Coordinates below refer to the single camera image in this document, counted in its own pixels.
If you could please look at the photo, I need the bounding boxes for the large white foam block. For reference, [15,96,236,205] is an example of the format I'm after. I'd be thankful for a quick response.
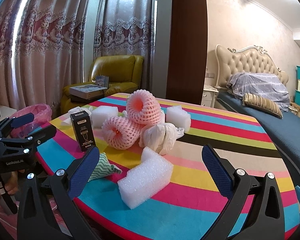
[117,147,173,209]

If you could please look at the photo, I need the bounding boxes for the white tissue wad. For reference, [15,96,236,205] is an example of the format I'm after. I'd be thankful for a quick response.
[139,123,184,155]

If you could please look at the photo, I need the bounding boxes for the pink lined trash bin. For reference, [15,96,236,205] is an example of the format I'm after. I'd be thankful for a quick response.
[9,103,53,139]

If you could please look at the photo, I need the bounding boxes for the person's left hand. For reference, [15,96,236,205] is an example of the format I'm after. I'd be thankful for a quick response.
[4,170,25,201]

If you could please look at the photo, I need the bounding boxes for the white side table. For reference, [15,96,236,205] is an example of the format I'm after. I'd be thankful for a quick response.
[0,106,17,122]

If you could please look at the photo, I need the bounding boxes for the black product box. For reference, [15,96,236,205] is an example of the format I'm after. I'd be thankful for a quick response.
[70,111,96,152]

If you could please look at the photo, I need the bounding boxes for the white crumpled tissue back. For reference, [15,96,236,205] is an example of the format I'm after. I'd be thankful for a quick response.
[65,106,93,125]

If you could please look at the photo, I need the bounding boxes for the green striped wrapper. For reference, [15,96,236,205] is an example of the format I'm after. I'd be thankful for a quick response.
[88,153,122,182]

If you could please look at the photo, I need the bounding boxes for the lower pink foam net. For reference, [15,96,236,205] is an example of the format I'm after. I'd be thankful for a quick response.
[101,116,144,150]

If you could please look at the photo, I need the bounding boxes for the pink foam net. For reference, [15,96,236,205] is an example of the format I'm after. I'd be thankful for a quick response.
[126,89,162,125]
[101,116,144,150]

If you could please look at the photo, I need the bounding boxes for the pink lace curtain left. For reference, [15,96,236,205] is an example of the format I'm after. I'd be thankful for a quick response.
[0,0,89,109]

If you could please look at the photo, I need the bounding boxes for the pink lace curtain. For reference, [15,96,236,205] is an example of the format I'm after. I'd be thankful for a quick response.
[0,0,89,109]
[94,0,155,90]

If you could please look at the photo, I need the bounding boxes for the small blue box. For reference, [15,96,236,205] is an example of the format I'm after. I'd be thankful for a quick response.
[95,75,109,88]

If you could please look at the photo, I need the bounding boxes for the gold striped pillow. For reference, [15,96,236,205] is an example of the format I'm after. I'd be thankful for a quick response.
[242,93,283,119]

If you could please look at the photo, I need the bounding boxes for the striped colourful tablecloth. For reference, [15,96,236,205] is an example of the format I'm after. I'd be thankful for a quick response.
[32,92,300,240]

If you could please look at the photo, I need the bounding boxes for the yellow leather armchair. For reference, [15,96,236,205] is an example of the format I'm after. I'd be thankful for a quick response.
[60,55,144,114]

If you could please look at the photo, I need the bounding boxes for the upper pink foam net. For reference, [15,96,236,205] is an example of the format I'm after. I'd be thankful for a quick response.
[126,89,162,125]

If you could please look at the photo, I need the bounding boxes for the white nightstand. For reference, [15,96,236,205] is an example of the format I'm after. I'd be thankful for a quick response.
[201,85,218,108]

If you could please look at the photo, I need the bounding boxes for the pink lace curtain right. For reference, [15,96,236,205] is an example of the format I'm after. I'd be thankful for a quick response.
[94,0,155,90]

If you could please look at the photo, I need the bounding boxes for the beige tufted headboard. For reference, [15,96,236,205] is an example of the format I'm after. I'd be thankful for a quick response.
[215,44,289,90]

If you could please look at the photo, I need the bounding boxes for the brown wooden door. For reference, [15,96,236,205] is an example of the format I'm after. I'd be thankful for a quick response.
[166,0,208,105]

